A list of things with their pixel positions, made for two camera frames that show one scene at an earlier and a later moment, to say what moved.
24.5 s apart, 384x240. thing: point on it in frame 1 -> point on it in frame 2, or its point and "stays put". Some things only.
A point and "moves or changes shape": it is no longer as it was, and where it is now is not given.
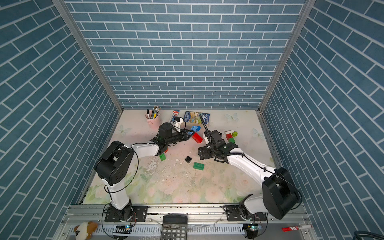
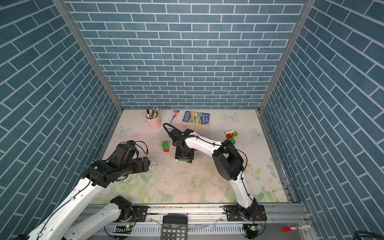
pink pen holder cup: (153, 119) stays put
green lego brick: (162, 156) moves or changes shape
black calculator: (174, 227) stays put
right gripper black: (204, 150) -> (177, 154)
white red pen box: (175, 113) stays put
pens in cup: (155, 110) stays put
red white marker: (288, 229) stays put
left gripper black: (183, 135) -> (140, 167)
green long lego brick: (199, 166) -> (184, 160)
